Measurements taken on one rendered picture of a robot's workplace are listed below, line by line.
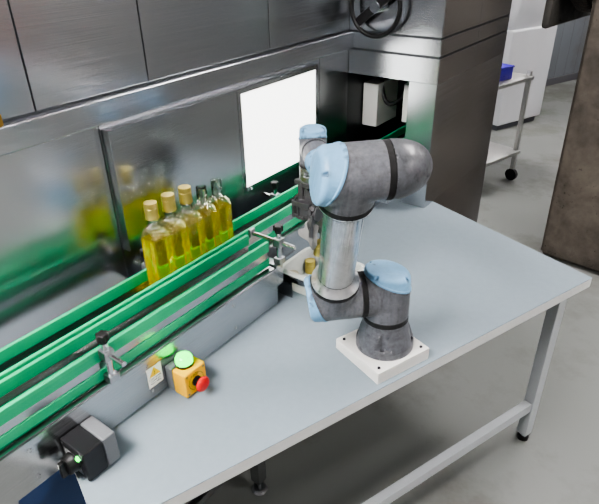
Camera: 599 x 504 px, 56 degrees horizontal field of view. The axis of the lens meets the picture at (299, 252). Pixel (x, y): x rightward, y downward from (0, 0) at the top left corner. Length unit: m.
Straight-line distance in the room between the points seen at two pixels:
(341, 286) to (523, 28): 4.70
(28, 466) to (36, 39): 0.88
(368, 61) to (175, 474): 1.62
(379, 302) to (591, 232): 2.27
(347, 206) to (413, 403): 1.55
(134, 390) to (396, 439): 1.25
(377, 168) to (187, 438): 0.74
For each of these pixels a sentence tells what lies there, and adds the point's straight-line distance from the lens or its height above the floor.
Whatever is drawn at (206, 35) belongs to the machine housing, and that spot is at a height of 1.48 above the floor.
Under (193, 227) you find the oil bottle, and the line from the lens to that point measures 1.53.
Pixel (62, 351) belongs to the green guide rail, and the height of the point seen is 0.95.
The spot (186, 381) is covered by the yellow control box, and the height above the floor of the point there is 0.81.
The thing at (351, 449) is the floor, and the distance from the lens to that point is 2.31.
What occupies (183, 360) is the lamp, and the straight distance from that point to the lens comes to 1.40.
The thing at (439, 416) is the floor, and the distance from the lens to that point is 2.47.
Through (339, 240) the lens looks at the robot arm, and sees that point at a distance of 1.17.
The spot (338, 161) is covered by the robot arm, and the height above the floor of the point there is 1.38.
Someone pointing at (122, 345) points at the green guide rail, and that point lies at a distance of 1.34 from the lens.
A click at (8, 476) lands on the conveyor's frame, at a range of 1.31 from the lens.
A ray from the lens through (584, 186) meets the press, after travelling 3.42.
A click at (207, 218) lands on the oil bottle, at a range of 1.56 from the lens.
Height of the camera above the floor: 1.75
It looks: 30 degrees down
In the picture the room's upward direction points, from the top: 1 degrees counter-clockwise
